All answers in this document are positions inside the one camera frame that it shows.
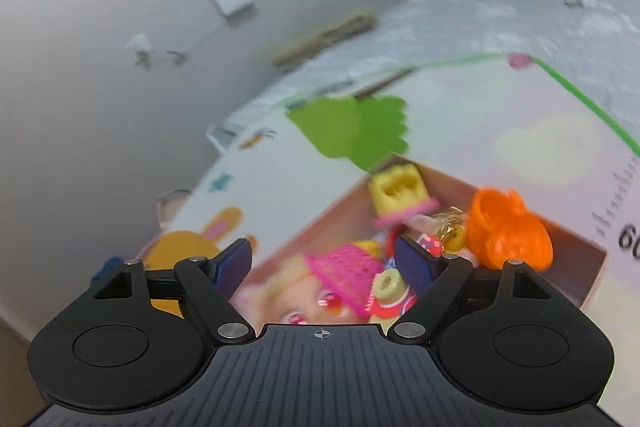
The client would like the white wall socket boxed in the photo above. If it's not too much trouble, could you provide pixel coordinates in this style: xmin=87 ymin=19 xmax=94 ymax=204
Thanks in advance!
xmin=125 ymin=32 xmax=154 ymax=68

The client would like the grey quilted mat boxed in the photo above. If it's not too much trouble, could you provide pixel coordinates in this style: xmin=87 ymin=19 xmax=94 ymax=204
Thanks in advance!
xmin=206 ymin=0 xmax=639 ymax=152

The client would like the pink cardboard box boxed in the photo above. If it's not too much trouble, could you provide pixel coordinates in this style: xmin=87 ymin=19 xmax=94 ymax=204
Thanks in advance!
xmin=241 ymin=158 xmax=606 ymax=306

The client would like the orange plastic toy cup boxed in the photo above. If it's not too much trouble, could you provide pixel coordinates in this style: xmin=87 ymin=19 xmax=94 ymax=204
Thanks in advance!
xmin=466 ymin=187 xmax=554 ymax=272

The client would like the blue cloth bundle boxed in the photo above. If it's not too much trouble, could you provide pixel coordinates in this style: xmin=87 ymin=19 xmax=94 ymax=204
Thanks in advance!
xmin=90 ymin=257 xmax=124 ymax=288

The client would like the yellow toy camera keychain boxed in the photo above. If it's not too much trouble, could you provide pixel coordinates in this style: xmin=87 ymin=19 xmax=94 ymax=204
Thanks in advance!
xmin=367 ymin=207 xmax=466 ymax=329

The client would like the pink plush doll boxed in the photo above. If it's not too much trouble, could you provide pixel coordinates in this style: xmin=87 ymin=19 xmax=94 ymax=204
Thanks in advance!
xmin=232 ymin=255 xmax=362 ymax=332

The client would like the yellow pudding toy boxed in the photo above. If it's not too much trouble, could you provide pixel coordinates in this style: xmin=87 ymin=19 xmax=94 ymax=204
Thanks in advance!
xmin=368 ymin=164 xmax=440 ymax=230

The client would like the folded tan towel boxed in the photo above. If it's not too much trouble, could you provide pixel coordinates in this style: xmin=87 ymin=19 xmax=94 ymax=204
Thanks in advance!
xmin=269 ymin=10 xmax=378 ymax=70

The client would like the white cable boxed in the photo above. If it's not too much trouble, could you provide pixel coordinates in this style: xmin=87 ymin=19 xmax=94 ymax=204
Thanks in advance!
xmin=144 ymin=16 xmax=227 ymax=68

